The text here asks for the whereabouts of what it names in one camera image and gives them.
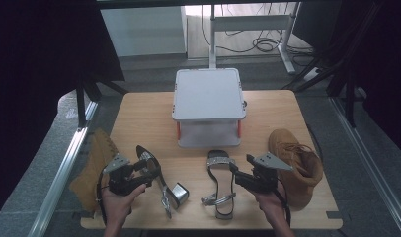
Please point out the person's left hand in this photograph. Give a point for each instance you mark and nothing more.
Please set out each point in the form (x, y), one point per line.
(118, 207)

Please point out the white two-tier shoe rack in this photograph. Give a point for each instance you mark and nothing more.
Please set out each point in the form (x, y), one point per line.
(208, 95)

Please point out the black metal stand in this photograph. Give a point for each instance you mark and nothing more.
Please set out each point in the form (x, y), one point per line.
(350, 98)
(80, 105)

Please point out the aluminium floor rail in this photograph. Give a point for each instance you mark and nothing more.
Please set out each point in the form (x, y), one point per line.
(369, 164)
(65, 171)

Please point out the person's right hand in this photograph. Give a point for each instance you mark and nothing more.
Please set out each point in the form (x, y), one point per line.
(272, 205)

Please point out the white cabinet panel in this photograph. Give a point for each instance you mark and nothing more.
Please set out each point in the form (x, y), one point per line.
(142, 31)

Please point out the white power strip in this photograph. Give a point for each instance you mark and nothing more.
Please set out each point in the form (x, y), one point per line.
(311, 74)

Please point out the tan suede lace-up boot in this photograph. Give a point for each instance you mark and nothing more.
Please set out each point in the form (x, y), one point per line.
(90, 184)
(299, 164)

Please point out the white metal desk frame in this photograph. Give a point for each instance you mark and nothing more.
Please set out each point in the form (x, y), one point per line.
(251, 23)

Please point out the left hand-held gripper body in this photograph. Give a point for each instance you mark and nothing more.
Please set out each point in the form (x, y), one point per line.
(121, 182)

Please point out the dark curtain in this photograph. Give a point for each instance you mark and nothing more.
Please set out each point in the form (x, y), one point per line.
(386, 65)
(34, 82)

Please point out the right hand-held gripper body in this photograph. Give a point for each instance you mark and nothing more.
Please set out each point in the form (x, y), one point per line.
(264, 179)

